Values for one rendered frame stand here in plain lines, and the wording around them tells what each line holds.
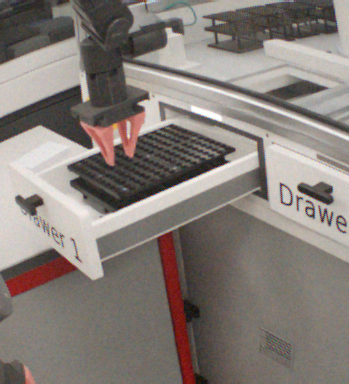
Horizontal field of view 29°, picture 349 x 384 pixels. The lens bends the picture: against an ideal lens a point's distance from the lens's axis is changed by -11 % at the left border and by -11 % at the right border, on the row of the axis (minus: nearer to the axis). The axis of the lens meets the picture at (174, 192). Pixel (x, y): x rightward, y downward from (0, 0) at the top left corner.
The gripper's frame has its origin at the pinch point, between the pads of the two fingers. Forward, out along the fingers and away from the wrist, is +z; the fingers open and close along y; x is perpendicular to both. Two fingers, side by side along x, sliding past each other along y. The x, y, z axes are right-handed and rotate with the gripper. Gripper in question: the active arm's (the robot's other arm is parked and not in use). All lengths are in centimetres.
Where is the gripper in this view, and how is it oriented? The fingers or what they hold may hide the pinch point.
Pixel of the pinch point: (119, 155)
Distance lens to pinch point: 108.8
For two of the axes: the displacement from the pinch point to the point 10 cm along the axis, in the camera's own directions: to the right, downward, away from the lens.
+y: -8.0, 3.9, -4.5
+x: 5.7, 3.1, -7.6
